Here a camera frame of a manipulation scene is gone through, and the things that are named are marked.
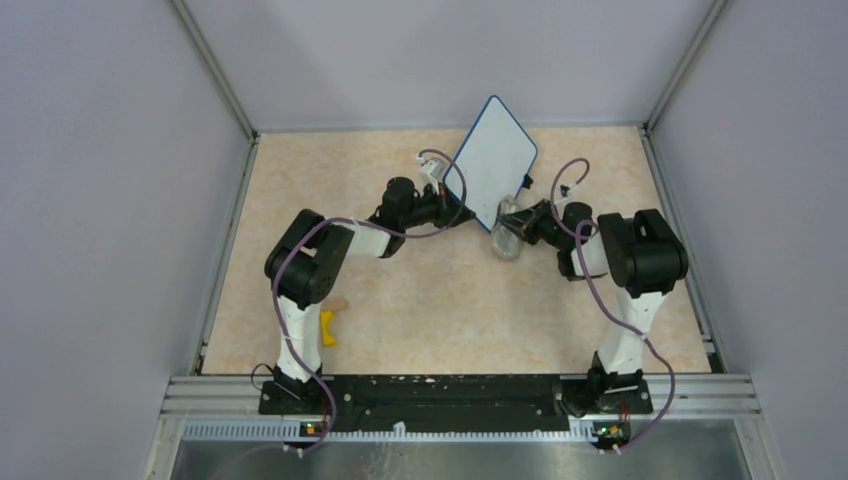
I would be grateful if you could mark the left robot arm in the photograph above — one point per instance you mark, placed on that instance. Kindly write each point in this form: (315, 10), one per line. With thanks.
(304, 265)

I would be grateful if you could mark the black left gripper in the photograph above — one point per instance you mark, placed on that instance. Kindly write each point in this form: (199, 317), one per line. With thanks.
(450, 213)

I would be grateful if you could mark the blue-framed small whiteboard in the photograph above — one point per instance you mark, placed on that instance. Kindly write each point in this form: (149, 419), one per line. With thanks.
(492, 162)

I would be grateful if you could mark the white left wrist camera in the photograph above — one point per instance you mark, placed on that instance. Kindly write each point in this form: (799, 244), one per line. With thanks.
(432, 171)

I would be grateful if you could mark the white slotted cable duct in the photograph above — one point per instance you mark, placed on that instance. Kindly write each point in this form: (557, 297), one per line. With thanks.
(289, 431)

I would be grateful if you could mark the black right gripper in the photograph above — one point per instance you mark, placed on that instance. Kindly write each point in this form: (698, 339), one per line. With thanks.
(527, 220)

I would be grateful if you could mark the grey oval whiteboard eraser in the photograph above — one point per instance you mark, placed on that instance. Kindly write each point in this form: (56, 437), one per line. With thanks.
(504, 243)

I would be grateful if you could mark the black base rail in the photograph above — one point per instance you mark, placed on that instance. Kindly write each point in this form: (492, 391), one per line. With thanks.
(449, 403)

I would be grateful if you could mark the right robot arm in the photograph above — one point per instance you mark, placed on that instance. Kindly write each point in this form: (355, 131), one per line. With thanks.
(645, 260)

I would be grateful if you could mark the left aluminium corner post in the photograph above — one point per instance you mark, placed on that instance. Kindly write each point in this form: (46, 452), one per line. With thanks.
(213, 68)

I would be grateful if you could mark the tan wooden block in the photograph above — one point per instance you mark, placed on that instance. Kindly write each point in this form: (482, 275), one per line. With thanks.
(338, 305)

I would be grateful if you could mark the yellow toy block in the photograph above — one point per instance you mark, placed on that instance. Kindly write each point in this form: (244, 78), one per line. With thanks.
(326, 322)

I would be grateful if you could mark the aluminium corner post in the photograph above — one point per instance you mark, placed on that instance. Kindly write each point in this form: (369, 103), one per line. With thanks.
(693, 51)
(213, 68)

